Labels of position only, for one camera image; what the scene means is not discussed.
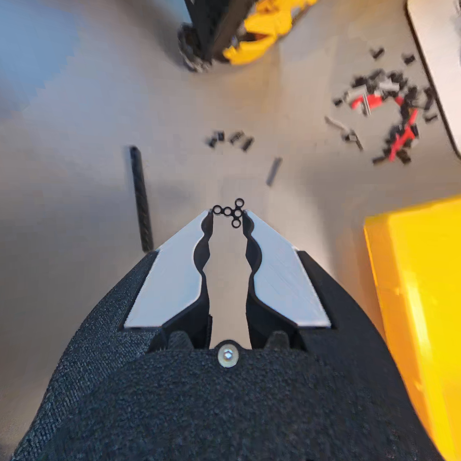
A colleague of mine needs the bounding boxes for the black joined connector pins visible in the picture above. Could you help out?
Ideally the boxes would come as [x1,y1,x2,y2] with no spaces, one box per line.
[211,198,247,229]

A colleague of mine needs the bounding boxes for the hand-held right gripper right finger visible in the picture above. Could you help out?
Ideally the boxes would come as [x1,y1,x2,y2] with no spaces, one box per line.
[243,211,332,329]

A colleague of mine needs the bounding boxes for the yellow toy block robot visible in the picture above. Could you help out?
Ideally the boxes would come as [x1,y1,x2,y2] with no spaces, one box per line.
[177,0,317,73]

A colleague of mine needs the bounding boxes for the grey desk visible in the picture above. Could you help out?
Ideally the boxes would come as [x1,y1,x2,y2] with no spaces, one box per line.
[0,0,461,454]

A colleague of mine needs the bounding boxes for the yellow plastic bin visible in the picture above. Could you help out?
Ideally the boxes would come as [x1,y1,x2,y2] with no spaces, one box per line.
[364,195,461,461]

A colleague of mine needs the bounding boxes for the small red black parts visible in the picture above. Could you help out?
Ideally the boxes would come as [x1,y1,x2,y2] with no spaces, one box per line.
[324,47,440,166]

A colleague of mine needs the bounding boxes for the long black toy beam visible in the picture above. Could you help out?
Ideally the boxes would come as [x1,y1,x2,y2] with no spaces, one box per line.
[129,146,155,253]

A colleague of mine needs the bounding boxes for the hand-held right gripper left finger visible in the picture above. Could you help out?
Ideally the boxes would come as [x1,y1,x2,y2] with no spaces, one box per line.
[124,211,215,330]

